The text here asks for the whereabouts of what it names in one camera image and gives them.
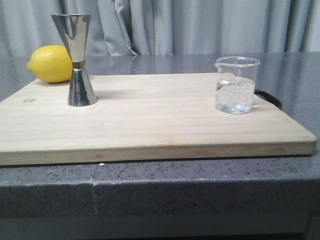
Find steel double jigger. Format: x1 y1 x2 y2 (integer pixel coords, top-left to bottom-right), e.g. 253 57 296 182
51 14 97 107

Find clear glass beaker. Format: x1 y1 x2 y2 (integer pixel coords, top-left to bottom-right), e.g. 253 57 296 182
214 56 260 115

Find yellow lemon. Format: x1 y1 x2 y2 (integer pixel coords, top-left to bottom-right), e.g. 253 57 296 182
27 45 73 83

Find grey curtain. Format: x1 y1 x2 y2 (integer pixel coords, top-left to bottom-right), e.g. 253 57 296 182
0 0 320 57

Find black cutting board handle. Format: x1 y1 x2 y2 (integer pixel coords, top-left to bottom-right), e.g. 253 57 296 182
254 89 283 110

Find wooden cutting board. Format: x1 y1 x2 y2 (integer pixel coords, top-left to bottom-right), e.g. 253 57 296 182
0 73 317 166

